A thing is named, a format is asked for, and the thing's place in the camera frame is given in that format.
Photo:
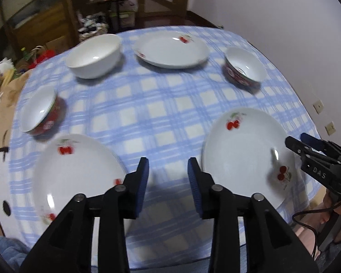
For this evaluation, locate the small black side table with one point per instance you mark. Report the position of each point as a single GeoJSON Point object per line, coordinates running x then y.
{"type": "Point", "coordinates": [118, 8]}

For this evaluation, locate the person's leg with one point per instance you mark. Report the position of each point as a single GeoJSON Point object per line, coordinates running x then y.
{"type": "Point", "coordinates": [307, 239]}

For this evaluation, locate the cardboard box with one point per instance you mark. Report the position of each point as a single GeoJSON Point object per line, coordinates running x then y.
{"type": "Point", "coordinates": [56, 45]}

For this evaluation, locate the beige wall socket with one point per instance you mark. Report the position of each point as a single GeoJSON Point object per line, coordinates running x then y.
{"type": "Point", "coordinates": [318, 107]}
{"type": "Point", "coordinates": [330, 128]}

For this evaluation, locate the large white bowl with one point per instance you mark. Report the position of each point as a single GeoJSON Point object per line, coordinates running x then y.
{"type": "Point", "coordinates": [93, 54]}

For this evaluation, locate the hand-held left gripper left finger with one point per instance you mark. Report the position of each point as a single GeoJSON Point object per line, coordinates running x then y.
{"type": "Point", "coordinates": [143, 187]}

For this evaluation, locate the blue fleece cloth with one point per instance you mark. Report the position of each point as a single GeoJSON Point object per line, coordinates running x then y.
{"type": "Point", "coordinates": [8, 253]}

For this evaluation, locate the person's right hand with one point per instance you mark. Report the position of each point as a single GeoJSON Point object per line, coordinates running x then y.
{"type": "Point", "coordinates": [327, 206]}

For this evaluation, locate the brown cartoon printed blanket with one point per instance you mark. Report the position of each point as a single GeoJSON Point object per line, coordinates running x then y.
{"type": "Point", "coordinates": [0, 136]}

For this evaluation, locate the white plush toy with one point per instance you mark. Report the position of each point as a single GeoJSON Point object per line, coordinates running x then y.
{"type": "Point", "coordinates": [1, 74]}

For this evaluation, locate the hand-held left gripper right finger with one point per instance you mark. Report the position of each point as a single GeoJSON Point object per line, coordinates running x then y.
{"type": "Point", "coordinates": [193, 187]}

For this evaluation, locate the wooden cabinet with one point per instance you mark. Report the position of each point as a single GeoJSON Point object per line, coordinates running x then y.
{"type": "Point", "coordinates": [39, 20]}

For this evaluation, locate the white cherry print plate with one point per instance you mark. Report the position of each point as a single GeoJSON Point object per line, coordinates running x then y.
{"type": "Point", "coordinates": [74, 170]}
{"type": "Point", "coordinates": [170, 49]}
{"type": "Point", "coordinates": [244, 153]}

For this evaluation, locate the basket of plush toys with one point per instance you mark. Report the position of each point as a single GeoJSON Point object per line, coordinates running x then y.
{"type": "Point", "coordinates": [92, 30]}

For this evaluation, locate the red paper bag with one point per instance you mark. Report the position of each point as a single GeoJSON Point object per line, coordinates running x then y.
{"type": "Point", "coordinates": [42, 58]}

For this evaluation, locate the blue plaid cloth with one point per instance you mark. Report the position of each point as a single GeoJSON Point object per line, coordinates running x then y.
{"type": "Point", "coordinates": [159, 96]}

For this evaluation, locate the red patterned bowl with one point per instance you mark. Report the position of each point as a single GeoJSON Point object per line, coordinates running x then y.
{"type": "Point", "coordinates": [244, 62]}
{"type": "Point", "coordinates": [38, 108]}

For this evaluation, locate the green bottle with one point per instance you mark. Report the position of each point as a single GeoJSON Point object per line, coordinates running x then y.
{"type": "Point", "coordinates": [24, 53]}

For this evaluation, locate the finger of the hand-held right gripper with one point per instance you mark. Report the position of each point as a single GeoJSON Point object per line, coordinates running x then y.
{"type": "Point", "coordinates": [298, 147]}
{"type": "Point", "coordinates": [312, 142]}

